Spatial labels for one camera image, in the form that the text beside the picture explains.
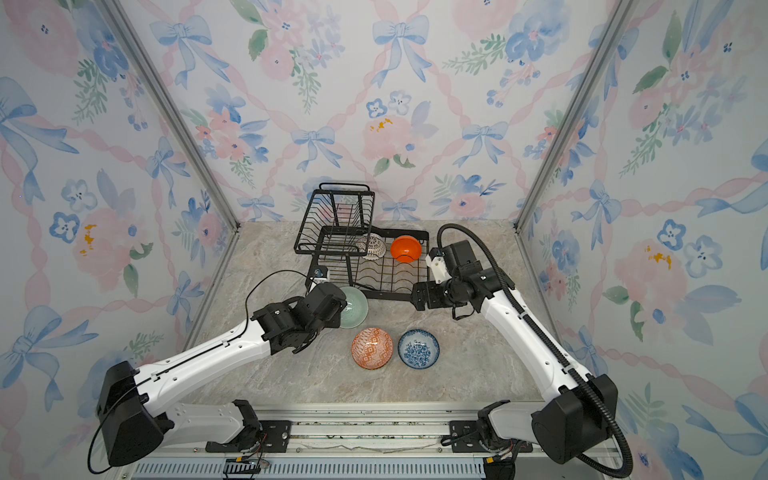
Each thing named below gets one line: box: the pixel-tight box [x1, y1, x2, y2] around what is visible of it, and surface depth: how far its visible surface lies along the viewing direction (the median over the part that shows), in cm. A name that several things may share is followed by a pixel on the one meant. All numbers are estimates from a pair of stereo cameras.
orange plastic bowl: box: [390, 235, 423, 263], surface depth 108 cm
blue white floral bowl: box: [398, 329, 440, 370], surface depth 89 cm
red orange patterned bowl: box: [351, 327, 393, 370], surface depth 87 cm
